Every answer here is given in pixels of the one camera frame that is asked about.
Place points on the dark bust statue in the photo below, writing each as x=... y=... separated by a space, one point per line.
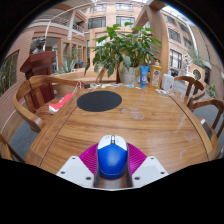
x=39 y=45

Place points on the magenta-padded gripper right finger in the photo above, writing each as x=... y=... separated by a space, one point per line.
x=146 y=171

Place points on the green plant in white pot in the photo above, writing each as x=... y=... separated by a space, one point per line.
x=123 y=50

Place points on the blue tube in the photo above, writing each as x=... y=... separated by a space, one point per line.
x=144 y=76

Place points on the wooden armchair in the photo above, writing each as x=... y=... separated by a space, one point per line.
x=213 y=105
x=101 y=73
x=25 y=110
x=193 y=83
x=6 y=150

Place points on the black notebook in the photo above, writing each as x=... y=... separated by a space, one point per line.
x=207 y=130

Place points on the round black mouse pad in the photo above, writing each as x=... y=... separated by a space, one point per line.
x=99 y=101

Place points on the small white packet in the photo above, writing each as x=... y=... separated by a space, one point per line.
x=161 y=91

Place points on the white pump bottle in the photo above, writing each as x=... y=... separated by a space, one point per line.
x=167 y=83

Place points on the dark red wooden pedestal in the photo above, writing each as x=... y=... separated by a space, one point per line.
x=38 y=65

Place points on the yellow bottle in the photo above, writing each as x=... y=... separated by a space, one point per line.
x=156 y=76

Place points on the spiky green agave plant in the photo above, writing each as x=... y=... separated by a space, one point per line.
x=68 y=66

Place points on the yellow flowering potted plant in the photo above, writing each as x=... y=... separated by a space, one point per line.
x=212 y=90

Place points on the blue and white computer mouse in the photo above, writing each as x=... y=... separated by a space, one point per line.
x=112 y=160

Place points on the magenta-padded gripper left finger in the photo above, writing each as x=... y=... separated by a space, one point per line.
x=78 y=171

